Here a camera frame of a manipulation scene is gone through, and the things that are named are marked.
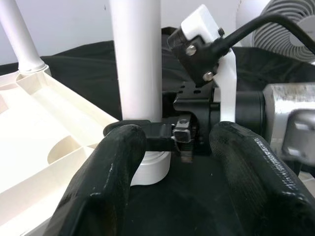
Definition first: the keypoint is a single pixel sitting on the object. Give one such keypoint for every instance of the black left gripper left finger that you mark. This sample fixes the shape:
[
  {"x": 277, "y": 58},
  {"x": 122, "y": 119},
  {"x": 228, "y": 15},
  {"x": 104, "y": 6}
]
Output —
[{"x": 98, "y": 186}]

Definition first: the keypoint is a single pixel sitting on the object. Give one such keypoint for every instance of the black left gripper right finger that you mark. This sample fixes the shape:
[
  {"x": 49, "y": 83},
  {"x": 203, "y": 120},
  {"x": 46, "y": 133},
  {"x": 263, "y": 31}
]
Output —
[{"x": 265, "y": 186}]

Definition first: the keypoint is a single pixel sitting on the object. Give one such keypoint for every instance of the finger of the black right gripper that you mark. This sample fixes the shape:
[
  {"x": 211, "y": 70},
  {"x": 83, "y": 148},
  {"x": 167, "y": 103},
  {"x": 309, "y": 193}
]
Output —
[{"x": 157, "y": 137}]

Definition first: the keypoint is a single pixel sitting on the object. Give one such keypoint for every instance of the white plastic table leg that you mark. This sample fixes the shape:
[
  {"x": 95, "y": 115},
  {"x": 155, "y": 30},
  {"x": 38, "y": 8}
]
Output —
[
  {"x": 137, "y": 61},
  {"x": 19, "y": 37}
]

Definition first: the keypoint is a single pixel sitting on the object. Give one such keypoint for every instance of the white plastic table top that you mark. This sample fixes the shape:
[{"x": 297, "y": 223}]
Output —
[{"x": 37, "y": 123}]

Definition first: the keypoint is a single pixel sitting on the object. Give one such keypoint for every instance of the black table cloth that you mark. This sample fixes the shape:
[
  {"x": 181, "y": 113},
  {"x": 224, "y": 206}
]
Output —
[{"x": 86, "y": 73}]

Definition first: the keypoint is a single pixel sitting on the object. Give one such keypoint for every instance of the white electric fan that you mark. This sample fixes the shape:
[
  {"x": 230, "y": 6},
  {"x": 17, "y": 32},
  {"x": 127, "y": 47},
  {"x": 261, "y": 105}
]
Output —
[{"x": 278, "y": 37}]

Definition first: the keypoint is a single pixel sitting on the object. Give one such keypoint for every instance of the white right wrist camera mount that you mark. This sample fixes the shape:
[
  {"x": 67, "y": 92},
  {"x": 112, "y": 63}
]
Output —
[{"x": 227, "y": 86}]

